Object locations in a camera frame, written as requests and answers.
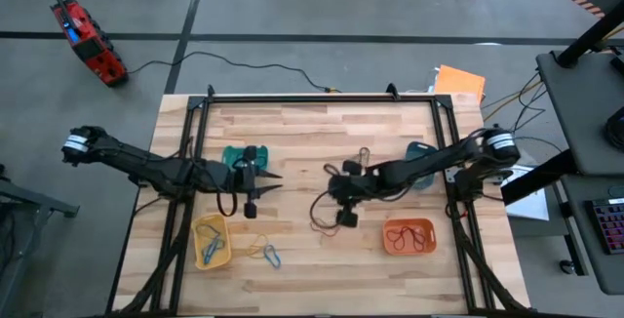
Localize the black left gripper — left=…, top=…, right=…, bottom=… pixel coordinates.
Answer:
left=226, top=144, right=284, bottom=220

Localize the long red rubber band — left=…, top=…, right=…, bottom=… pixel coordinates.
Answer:
left=389, top=224, right=431, bottom=254

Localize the black floor cable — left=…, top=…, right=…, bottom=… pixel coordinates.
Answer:
left=127, top=50, right=337, bottom=94

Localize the dark teal plastic basket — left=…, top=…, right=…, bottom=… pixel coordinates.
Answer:
left=405, top=140, right=439, bottom=190

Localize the black round object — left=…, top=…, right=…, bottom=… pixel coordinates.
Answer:
left=603, top=106, right=624, bottom=152

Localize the white paper sheet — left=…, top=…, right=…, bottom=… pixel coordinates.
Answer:
left=506, top=163, right=551, bottom=221

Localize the green plastic basket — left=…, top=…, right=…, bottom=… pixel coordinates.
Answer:
left=222, top=144, right=270, bottom=173

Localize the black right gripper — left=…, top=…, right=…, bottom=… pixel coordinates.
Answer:
left=327, top=159, right=386, bottom=229

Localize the yellow plastic basket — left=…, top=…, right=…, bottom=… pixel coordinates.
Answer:
left=191, top=214, right=233, bottom=271

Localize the yellow rubber band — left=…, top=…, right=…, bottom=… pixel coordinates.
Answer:
left=231, top=233, right=269, bottom=260

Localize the orange plastic basket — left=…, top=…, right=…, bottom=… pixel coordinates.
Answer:
left=381, top=218, right=438, bottom=258

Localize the black keyboard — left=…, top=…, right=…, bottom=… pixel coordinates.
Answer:
left=591, top=196, right=624, bottom=256

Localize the dark grey desk top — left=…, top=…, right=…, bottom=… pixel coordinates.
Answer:
left=534, top=49, right=624, bottom=178

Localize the grey desk with keyboard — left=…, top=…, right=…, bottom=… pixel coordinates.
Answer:
left=560, top=174, right=624, bottom=296

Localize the grey metal stand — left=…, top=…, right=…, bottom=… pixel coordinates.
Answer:
left=0, top=161, right=82, bottom=318

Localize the black stand pole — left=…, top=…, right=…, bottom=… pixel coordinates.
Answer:
left=557, top=13, right=624, bottom=69

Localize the black aluminium table frame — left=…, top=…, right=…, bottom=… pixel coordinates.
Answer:
left=104, top=83, right=532, bottom=318

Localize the black cable bundle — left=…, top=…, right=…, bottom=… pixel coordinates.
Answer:
left=482, top=71, right=565, bottom=156

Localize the black desk support beam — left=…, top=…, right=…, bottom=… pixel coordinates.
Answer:
left=500, top=149, right=576, bottom=207

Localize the orange folder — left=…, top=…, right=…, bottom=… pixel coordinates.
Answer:
left=433, top=64, right=488, bottom=104

